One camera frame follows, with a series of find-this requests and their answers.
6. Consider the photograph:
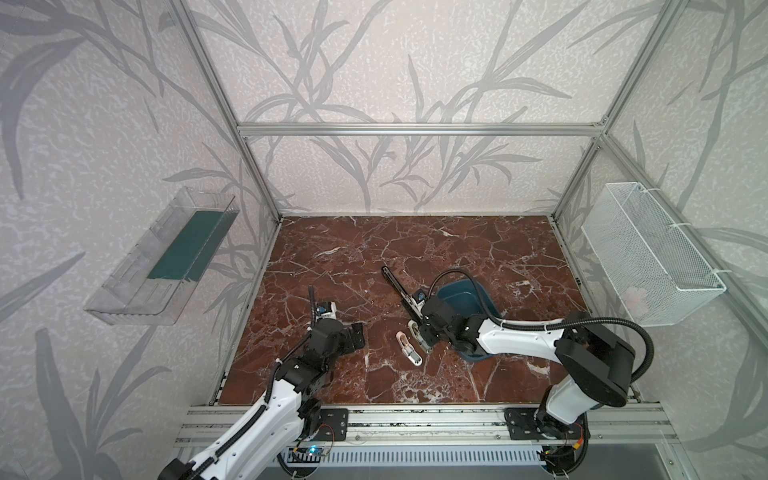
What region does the beige stapler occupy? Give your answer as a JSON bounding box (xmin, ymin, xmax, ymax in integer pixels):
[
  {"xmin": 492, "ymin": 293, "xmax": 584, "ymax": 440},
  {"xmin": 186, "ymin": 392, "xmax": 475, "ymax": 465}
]
[{"xmin": 408, "ymin": 320, "xmax": 432, "ymax": 355}]

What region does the white wire mesh basket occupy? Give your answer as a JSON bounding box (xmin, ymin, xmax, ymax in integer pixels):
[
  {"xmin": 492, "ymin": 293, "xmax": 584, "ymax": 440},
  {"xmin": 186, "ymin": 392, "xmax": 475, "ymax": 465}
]
[{"xmin": 582, "ymin": 182, "xmax": 727, "ymax": 327}]

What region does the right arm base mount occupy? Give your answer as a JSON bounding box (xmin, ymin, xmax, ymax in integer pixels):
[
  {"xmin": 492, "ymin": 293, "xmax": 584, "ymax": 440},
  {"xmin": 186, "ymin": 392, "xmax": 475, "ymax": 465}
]
[{"xmin": 503, "ymin": 407, "xmax": 590, "ymax": 444}]

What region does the clear plastic wall bin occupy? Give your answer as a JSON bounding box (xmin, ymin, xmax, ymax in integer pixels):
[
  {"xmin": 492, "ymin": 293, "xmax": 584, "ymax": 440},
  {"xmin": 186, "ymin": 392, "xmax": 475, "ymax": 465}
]
[{"xmin": 84, "ymin": 187, "xmax": 240, "ymax": 326}]

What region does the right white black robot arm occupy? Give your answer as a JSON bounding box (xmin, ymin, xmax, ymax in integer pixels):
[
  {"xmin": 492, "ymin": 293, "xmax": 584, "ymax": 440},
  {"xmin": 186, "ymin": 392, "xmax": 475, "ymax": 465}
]
[{"xmin": 403, "ymin": 272, "xmax": 655, "ymax": 438}]

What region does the green pad in bin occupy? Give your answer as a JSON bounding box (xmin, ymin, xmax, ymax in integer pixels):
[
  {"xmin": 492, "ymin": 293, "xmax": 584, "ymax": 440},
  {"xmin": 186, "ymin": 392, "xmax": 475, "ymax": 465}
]
[{"xmin": 148, "ymin": 210, "xmax": 238, "ymax": 282}]

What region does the teal plastic tray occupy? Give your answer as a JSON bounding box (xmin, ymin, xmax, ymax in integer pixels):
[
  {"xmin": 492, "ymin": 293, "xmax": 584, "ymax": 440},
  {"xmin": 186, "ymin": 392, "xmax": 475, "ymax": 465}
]
[{"xmin": 437, "ymin": 279, "xmax": 501, "ymax": 345}]

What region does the aluminium front rail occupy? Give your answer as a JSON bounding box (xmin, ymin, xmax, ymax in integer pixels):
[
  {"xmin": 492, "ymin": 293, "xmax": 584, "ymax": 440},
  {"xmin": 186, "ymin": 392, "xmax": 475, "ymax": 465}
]
[{"xmin": 173, "ymin": 403, "xmax": 679, "ymax": 449}]

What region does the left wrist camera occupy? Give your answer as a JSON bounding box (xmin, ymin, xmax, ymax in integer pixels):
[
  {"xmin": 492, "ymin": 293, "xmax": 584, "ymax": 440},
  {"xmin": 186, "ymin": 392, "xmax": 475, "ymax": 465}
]
[{"xmin": 314, "ymin": 301, "xmax": 337, "ymax": 322}]

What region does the black stapler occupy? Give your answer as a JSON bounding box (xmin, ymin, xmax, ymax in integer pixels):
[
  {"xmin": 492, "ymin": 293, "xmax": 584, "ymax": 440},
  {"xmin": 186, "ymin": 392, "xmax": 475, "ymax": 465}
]
[{"xmin": 381, "ymin": 265, "xmax": 422, "ymax": 322}]

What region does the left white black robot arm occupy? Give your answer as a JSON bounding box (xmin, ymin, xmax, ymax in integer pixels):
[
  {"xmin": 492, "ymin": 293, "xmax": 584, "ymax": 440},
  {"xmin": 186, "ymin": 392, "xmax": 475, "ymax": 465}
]
[{"xmin": 158, "ymin": 286, "xmax": 365, "ymax": 479}]

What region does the small green circuit board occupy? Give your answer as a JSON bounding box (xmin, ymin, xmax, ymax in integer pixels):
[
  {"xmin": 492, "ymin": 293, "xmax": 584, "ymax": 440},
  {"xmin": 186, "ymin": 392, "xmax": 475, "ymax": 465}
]
[{"xmin": 291, "ymin": 445, "xmax": 332, "ymax": 463}]

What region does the slotted grey cable duct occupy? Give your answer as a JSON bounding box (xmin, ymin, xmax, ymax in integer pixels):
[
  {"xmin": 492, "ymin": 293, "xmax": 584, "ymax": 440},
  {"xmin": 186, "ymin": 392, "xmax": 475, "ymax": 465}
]
[{"xmin": 281, "ymin": 446, "xmax": 544, "ymax": 468}]

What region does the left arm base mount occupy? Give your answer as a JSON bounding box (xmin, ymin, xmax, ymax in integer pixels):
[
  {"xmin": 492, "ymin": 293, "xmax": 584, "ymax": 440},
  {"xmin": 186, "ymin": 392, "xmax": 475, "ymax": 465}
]
[{"xmin": 301, "ymin": 407, "xmax": 350, "ymax": 442}]

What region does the pink object in basket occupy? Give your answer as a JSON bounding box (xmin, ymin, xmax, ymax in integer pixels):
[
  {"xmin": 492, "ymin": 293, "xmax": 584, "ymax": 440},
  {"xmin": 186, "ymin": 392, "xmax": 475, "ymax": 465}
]
[{"xmin": 623, "ymin": 287, "xmax": 649, "ymax": 316}]

